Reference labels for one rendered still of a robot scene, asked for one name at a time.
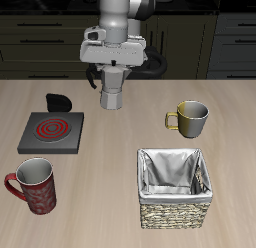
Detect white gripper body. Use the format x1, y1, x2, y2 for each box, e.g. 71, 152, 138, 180
79, 37, 149, 67

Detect silver moka pot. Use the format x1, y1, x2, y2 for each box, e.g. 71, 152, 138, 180
86, 60, 130, 111

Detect round black stove knob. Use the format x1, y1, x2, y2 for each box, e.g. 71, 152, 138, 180
45, 93, 73, 113

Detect dark grey stove plate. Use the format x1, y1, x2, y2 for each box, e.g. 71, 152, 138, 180
17, 111, 85, 155

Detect dark kitchen cupboards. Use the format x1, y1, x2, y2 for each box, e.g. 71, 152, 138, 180
0, 0, 256, 81

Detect yellow and grey mug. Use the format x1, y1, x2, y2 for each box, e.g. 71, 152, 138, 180
164, 100, 210, 139

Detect wicker basket with white lining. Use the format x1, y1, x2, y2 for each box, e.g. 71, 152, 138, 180
136, 147, 214, 230

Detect red patterned mug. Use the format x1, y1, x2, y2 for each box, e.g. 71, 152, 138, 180
3, 157, 57, 216

